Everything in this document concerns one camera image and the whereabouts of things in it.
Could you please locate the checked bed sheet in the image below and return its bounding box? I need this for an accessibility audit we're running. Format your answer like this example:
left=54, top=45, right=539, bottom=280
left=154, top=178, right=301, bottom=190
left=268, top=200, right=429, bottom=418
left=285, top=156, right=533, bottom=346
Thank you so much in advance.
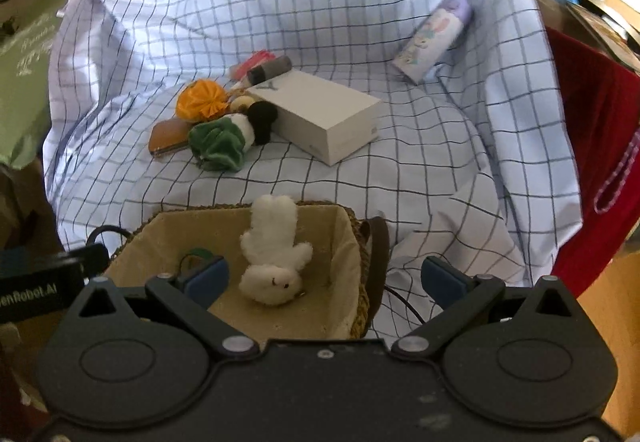
left=44, top=0, right=583, bottom=340

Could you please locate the red velvet cloth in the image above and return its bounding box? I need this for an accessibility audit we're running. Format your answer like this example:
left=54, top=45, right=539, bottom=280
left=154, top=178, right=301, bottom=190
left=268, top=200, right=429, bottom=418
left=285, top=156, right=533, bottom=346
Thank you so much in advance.
left=542, top=27, right=640, bottom=298

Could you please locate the woven straw basket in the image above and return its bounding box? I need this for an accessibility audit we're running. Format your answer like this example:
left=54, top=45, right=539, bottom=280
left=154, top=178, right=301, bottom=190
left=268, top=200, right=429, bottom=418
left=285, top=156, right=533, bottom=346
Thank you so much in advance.
left=107, top=199, right=391, bottom=340

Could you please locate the black pompom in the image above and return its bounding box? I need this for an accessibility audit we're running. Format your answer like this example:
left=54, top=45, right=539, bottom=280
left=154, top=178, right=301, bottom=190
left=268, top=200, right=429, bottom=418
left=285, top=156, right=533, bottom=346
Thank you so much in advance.
left=247, top=102, right=280, bottom=145

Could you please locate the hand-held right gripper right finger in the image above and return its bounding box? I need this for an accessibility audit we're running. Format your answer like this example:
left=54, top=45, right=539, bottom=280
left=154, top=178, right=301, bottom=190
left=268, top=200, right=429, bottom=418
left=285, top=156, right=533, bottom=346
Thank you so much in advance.
left=391, top=257, right=583, bottom=363

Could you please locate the purple braided lanyard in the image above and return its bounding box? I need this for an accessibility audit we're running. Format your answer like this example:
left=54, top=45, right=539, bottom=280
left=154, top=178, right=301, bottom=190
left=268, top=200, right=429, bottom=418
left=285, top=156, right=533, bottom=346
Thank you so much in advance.
left=593, top=129, right=640, bottom=214

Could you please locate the black cable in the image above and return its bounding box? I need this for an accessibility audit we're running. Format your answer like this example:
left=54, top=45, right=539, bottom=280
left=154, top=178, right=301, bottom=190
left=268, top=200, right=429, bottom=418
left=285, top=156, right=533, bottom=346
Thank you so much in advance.
left=384, top=286, right=427, bottom=324
left=86, top=225, right=132, bottom=249

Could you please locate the pink striped white sock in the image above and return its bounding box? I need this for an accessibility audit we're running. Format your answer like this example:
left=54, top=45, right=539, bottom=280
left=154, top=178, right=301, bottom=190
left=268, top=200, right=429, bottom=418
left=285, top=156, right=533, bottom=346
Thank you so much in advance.
left=230, top=50, right=276, bottom=82

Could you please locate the white cardboard box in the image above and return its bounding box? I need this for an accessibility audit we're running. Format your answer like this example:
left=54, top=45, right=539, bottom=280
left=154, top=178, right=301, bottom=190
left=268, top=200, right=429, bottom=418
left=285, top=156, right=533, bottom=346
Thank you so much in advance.
left=244, top=69, right=383, bottom=167

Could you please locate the orange fabric scrunchie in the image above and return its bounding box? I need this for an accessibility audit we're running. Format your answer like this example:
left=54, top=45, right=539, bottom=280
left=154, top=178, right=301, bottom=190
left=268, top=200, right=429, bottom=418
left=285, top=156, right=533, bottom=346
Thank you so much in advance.
left=175, top=79, right=236, bottom=122

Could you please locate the dark tray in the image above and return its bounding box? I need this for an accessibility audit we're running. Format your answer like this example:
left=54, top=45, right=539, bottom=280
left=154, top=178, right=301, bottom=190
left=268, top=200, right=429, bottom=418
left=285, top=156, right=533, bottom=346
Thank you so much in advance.
left=537, top=0, right=640, bottom=73

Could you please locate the cartoon printed purple-capped bottle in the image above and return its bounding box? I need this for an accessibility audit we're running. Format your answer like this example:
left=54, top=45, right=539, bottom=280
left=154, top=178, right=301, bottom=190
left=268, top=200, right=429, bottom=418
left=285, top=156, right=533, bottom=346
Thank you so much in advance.
left=391, top=0, right=473, bottom=84

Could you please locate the beige ball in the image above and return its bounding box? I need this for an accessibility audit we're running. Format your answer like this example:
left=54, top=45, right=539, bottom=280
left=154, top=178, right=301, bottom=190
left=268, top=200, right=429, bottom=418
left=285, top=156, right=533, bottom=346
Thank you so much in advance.
left=229, top=94, right=256, bottom=115

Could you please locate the green plush cabbage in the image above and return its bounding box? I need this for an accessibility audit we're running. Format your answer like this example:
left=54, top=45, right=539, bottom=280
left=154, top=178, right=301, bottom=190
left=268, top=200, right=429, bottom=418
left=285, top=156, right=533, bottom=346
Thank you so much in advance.
left=188, top=113, right=258, bottom=171

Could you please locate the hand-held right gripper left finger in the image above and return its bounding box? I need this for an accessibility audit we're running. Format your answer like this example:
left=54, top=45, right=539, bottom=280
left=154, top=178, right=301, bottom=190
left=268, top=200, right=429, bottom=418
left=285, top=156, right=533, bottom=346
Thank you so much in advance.
left=67, top=254, right=260, bottom=363

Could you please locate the teal hair tie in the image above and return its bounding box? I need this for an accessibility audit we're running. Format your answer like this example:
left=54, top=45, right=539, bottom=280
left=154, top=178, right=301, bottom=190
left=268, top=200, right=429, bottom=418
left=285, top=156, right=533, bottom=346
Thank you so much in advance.
left=179, top=247, right=216, bottom=274

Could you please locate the brown leather case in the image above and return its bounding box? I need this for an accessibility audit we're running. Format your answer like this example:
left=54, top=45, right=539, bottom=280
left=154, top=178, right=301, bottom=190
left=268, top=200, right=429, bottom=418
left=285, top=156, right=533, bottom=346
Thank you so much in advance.
left=150, top=118, right=197, bottom=160

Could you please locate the white plush bunny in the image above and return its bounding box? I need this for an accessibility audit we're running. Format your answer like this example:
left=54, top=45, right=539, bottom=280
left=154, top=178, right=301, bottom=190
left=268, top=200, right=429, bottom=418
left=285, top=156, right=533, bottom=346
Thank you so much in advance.
left=239, top=194, right=314, bottom=307

